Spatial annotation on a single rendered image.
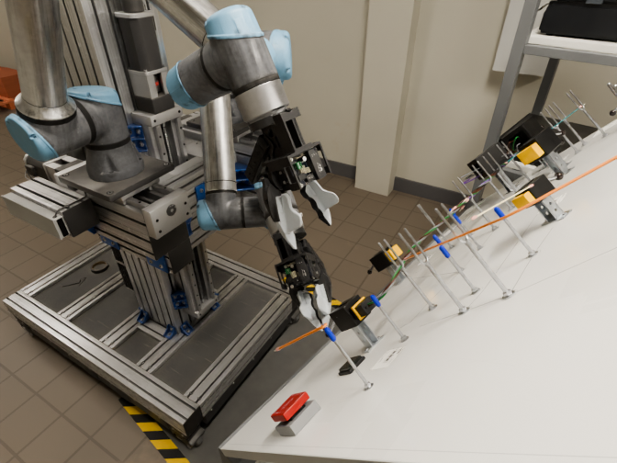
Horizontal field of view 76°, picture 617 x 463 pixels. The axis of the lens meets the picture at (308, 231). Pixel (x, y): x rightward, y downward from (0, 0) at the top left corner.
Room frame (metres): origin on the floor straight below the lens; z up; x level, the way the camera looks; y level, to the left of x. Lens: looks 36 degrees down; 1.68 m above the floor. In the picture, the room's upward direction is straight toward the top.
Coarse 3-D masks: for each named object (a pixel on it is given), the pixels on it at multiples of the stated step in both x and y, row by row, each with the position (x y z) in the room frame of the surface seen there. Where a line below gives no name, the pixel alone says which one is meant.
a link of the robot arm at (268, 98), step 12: (264, 84) 0.58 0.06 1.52; (276, 84) 0.59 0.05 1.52; (240, 96) 0.58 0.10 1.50; (252, 96) 0.57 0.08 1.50; (264, 96) 0.57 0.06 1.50; (276, 96) 0.58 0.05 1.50; (240, 108) 0.58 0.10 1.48; (252, 108) 0.57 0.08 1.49; (264, 108) 0.56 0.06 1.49; (276, 108) 0.57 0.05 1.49; (252, 120) 0.57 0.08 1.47
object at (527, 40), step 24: (528, 0) 1.30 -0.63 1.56; (528, 24) 1.29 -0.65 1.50; (528, 48) 1.28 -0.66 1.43; (552, 48) 1.24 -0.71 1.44; (576, 48) 1.23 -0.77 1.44; (600, 48) 1.19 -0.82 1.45; (552, 72) 1.70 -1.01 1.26; (504, 96) 1.29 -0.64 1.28; (504, 120) 1.31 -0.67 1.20; (504, 168) 1.26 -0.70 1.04; (528, 168) 1.23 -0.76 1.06; (480, 192) 1.29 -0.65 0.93
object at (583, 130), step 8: (520, 120) 1.50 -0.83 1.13; (544, 120) 1.51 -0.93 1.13; (552, 120) 1.51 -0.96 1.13; (560, 120) 1.51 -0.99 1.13; (512, 128) 1.43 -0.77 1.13; (544, 128) 1.43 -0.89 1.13; (560, 128) 1.43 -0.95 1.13; (568, 128) 1.43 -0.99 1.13; (576, 128) 1.43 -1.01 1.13; (584, 128) 1.43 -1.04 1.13; (592, 128) 1.43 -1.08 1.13; (504, 136) 1.35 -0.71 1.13; (560, 136) 1.35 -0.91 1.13; (568, 136) 1.35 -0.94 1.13; (576, 136) 1.35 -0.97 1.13; (584, 136) 1.35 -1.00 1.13; (568, 144) 1.28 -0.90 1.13; (520, 160) 1.27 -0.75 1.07
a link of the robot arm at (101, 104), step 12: (72, 96) 0.96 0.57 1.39; (84, 96) 0.96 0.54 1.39; (96, 96) 0.97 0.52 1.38; (108, 96) 0.99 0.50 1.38; (84, 108) 0.94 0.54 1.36; (96, 108) 0.96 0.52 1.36; (108, 108) 0.98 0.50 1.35; (120, 108) 1.02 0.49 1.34; (96, 120) 0.94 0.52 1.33; (108, 120) 0.97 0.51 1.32; (120, 120) 1.00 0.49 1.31; (96, 132) 0.94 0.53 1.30; (108, 132) 0.97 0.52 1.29; (120, 132) 0.99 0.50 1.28; (96, 144) 0.96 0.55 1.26
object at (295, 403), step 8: (304, 392) 0.34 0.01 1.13; (288, 400) 0.34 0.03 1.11; (296, 400) 0.32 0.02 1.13; (304, 400) 0.33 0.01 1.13; (280, 408) 0.33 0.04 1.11; (288, 408) 0.31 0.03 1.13; (296, 408) 0.31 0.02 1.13; (272, 416) 0.32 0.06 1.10; (280, 416) 0.30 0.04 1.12; (288, 416) 0.30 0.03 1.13
